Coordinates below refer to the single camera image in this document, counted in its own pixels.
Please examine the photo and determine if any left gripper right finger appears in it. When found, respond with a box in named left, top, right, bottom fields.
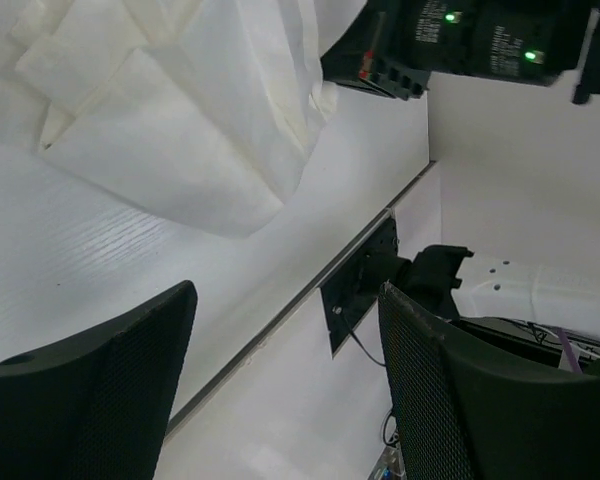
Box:
left=378, top=284, right=600, bottom=479

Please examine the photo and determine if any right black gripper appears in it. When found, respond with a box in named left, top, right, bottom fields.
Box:
left=321, top=0, right=600, bottom=104

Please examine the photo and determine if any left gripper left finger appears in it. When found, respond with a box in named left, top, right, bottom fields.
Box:
left=0, top=281, right=198, bottom=479

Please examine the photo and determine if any white pleated skirt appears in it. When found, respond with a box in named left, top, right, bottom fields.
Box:
left=0, top=1, right=338, bottom=237

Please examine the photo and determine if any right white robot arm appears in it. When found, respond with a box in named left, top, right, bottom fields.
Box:
left=322, top=1, right=600, bottom=324

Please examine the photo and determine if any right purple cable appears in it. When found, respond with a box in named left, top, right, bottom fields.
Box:
left=554, top=327, right=584, bottom=375

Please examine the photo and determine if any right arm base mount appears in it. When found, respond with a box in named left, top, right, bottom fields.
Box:
left=320, top=217, right=409, bottom=354

